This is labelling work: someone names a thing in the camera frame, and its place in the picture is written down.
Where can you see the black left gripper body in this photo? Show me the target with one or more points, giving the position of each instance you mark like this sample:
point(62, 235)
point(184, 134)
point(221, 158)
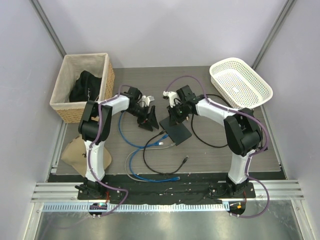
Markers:
point(141, 113)

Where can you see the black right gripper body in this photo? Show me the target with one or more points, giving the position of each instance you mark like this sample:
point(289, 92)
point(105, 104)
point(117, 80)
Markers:
point(178, 112)

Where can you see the dark grey network switch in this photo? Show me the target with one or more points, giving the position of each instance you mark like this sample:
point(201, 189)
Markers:
point(177, 133)

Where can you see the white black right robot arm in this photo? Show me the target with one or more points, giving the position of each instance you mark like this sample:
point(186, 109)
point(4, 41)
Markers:
point(242, 130)

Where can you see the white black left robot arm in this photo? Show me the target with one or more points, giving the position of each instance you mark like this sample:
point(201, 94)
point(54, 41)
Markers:
point(95, 126)

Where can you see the black cloth in basket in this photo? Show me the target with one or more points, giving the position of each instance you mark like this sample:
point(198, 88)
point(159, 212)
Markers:
point(86, 88)

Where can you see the white perforated plastic basket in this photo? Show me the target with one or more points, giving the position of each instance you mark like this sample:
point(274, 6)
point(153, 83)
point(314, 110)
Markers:
point(239, 84)

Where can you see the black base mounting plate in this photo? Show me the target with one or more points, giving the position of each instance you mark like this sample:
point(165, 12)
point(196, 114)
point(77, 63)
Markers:
point(179, 192)

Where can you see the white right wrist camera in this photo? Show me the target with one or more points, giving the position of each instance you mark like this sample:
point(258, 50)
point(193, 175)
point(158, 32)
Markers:
point(172, 97)

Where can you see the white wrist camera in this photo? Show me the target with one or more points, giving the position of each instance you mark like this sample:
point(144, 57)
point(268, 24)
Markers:
point(147, 100)
point(172, 97)

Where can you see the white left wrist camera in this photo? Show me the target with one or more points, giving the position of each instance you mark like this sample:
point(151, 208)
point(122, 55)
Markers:
point(147, 100)

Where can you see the white slotted cable duct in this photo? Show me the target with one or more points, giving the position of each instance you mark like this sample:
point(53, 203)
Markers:
point(98, 207)

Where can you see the aluminium rail frame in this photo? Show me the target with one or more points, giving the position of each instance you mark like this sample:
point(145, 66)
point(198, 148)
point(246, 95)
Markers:
point(268, 189)

